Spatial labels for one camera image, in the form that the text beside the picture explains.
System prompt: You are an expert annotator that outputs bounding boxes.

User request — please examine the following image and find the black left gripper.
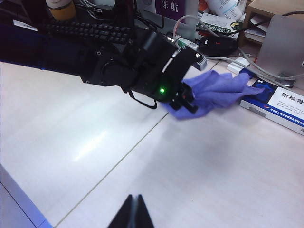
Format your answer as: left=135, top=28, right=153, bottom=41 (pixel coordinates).
left=128, top=32, right=207, bottom=114

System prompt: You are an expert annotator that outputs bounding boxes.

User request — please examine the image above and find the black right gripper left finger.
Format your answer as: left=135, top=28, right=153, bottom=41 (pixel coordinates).
left=111, top=194, right=134, bottom=228

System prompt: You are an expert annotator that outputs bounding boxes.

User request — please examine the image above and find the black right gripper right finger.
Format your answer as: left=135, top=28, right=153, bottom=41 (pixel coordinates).
left=135, top=194, right=155, bottom=228

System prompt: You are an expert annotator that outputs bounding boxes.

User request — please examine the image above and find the purple cleaning rag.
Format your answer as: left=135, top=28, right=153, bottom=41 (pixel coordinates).
left=162, top=70, right=266, bottom=121

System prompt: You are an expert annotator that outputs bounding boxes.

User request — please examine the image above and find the black computer mouse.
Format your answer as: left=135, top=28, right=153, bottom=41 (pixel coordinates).
left=198, top=35, right=238, bottom=54

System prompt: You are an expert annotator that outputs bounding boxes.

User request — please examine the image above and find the white adapter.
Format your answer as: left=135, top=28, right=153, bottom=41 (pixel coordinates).
left=227, top=57, right=250, bottom=74

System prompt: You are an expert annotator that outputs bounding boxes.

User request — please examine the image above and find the green white medicine box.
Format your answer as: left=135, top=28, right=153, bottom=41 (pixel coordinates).
left=197, top=11, right=245, bottom=40

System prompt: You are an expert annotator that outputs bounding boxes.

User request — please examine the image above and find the purple name card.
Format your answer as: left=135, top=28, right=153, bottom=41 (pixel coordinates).
left=155, top=0, right=187, bottom=21

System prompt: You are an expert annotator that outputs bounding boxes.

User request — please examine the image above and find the wooden desk organizer box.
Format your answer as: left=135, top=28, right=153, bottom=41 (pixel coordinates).
left=238, top=0, right=304, bottom=46

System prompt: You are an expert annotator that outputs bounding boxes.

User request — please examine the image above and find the white lotion tube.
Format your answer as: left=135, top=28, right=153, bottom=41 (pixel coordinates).
left=205, top=0, right=247, bottom=19

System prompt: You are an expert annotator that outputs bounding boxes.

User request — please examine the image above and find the clear acrylic sign holder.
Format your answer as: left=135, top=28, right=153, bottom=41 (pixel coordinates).
left=135, top=0, right=199, bottom=41

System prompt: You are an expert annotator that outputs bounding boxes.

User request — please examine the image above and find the blue white medicine box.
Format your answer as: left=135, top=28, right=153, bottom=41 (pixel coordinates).
left=238, top=71, right=304, bottom=136

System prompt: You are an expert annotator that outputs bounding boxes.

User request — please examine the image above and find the silver monitor stand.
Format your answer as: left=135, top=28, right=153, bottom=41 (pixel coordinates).
left=257, top=14, right=304, bottom=79

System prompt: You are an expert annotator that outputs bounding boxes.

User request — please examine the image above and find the black monitor stand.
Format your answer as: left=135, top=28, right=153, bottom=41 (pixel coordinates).
left=115, top=0, right=137, bottom=27

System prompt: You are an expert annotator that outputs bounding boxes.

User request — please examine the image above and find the black keyboard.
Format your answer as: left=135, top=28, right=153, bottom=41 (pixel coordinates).
left=45, top=21, right=133, bottom=46

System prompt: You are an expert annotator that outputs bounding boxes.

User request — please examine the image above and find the yellow cup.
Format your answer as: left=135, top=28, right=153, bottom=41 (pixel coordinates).
left=46, top=0, right=76, bottom=22

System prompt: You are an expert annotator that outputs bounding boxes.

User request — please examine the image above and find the grey cable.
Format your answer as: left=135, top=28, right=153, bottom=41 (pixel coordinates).
left=174, top=14, right=297, bottom=87

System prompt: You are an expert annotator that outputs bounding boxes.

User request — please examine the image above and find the black cable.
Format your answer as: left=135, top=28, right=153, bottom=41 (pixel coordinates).
left=133, top=10, right=167, bottom=30

